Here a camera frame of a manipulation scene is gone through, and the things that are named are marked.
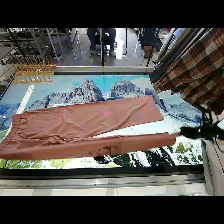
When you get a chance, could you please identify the checked shirt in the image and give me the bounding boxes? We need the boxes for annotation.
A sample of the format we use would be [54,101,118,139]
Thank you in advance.
[153,27,224,116]

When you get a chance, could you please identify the stack of brown clothes hangers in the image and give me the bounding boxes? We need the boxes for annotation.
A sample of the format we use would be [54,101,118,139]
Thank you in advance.
[12,62,57,85]

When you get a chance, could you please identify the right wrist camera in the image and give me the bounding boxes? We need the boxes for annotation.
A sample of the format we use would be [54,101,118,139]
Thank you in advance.
[199,103,216,128]

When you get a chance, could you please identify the orange pants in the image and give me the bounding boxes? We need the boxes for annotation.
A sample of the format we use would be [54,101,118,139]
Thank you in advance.
[0,95,181,161]

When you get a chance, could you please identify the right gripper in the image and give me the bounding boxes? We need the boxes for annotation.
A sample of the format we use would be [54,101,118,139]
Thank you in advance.
[179,125,202,140]

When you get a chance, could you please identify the person's legs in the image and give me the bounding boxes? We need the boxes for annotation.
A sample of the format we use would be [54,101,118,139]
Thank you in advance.
[87,27,118,57]

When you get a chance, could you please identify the silver frame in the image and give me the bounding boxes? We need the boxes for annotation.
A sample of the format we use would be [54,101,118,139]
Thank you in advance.
[0,174,206,197]

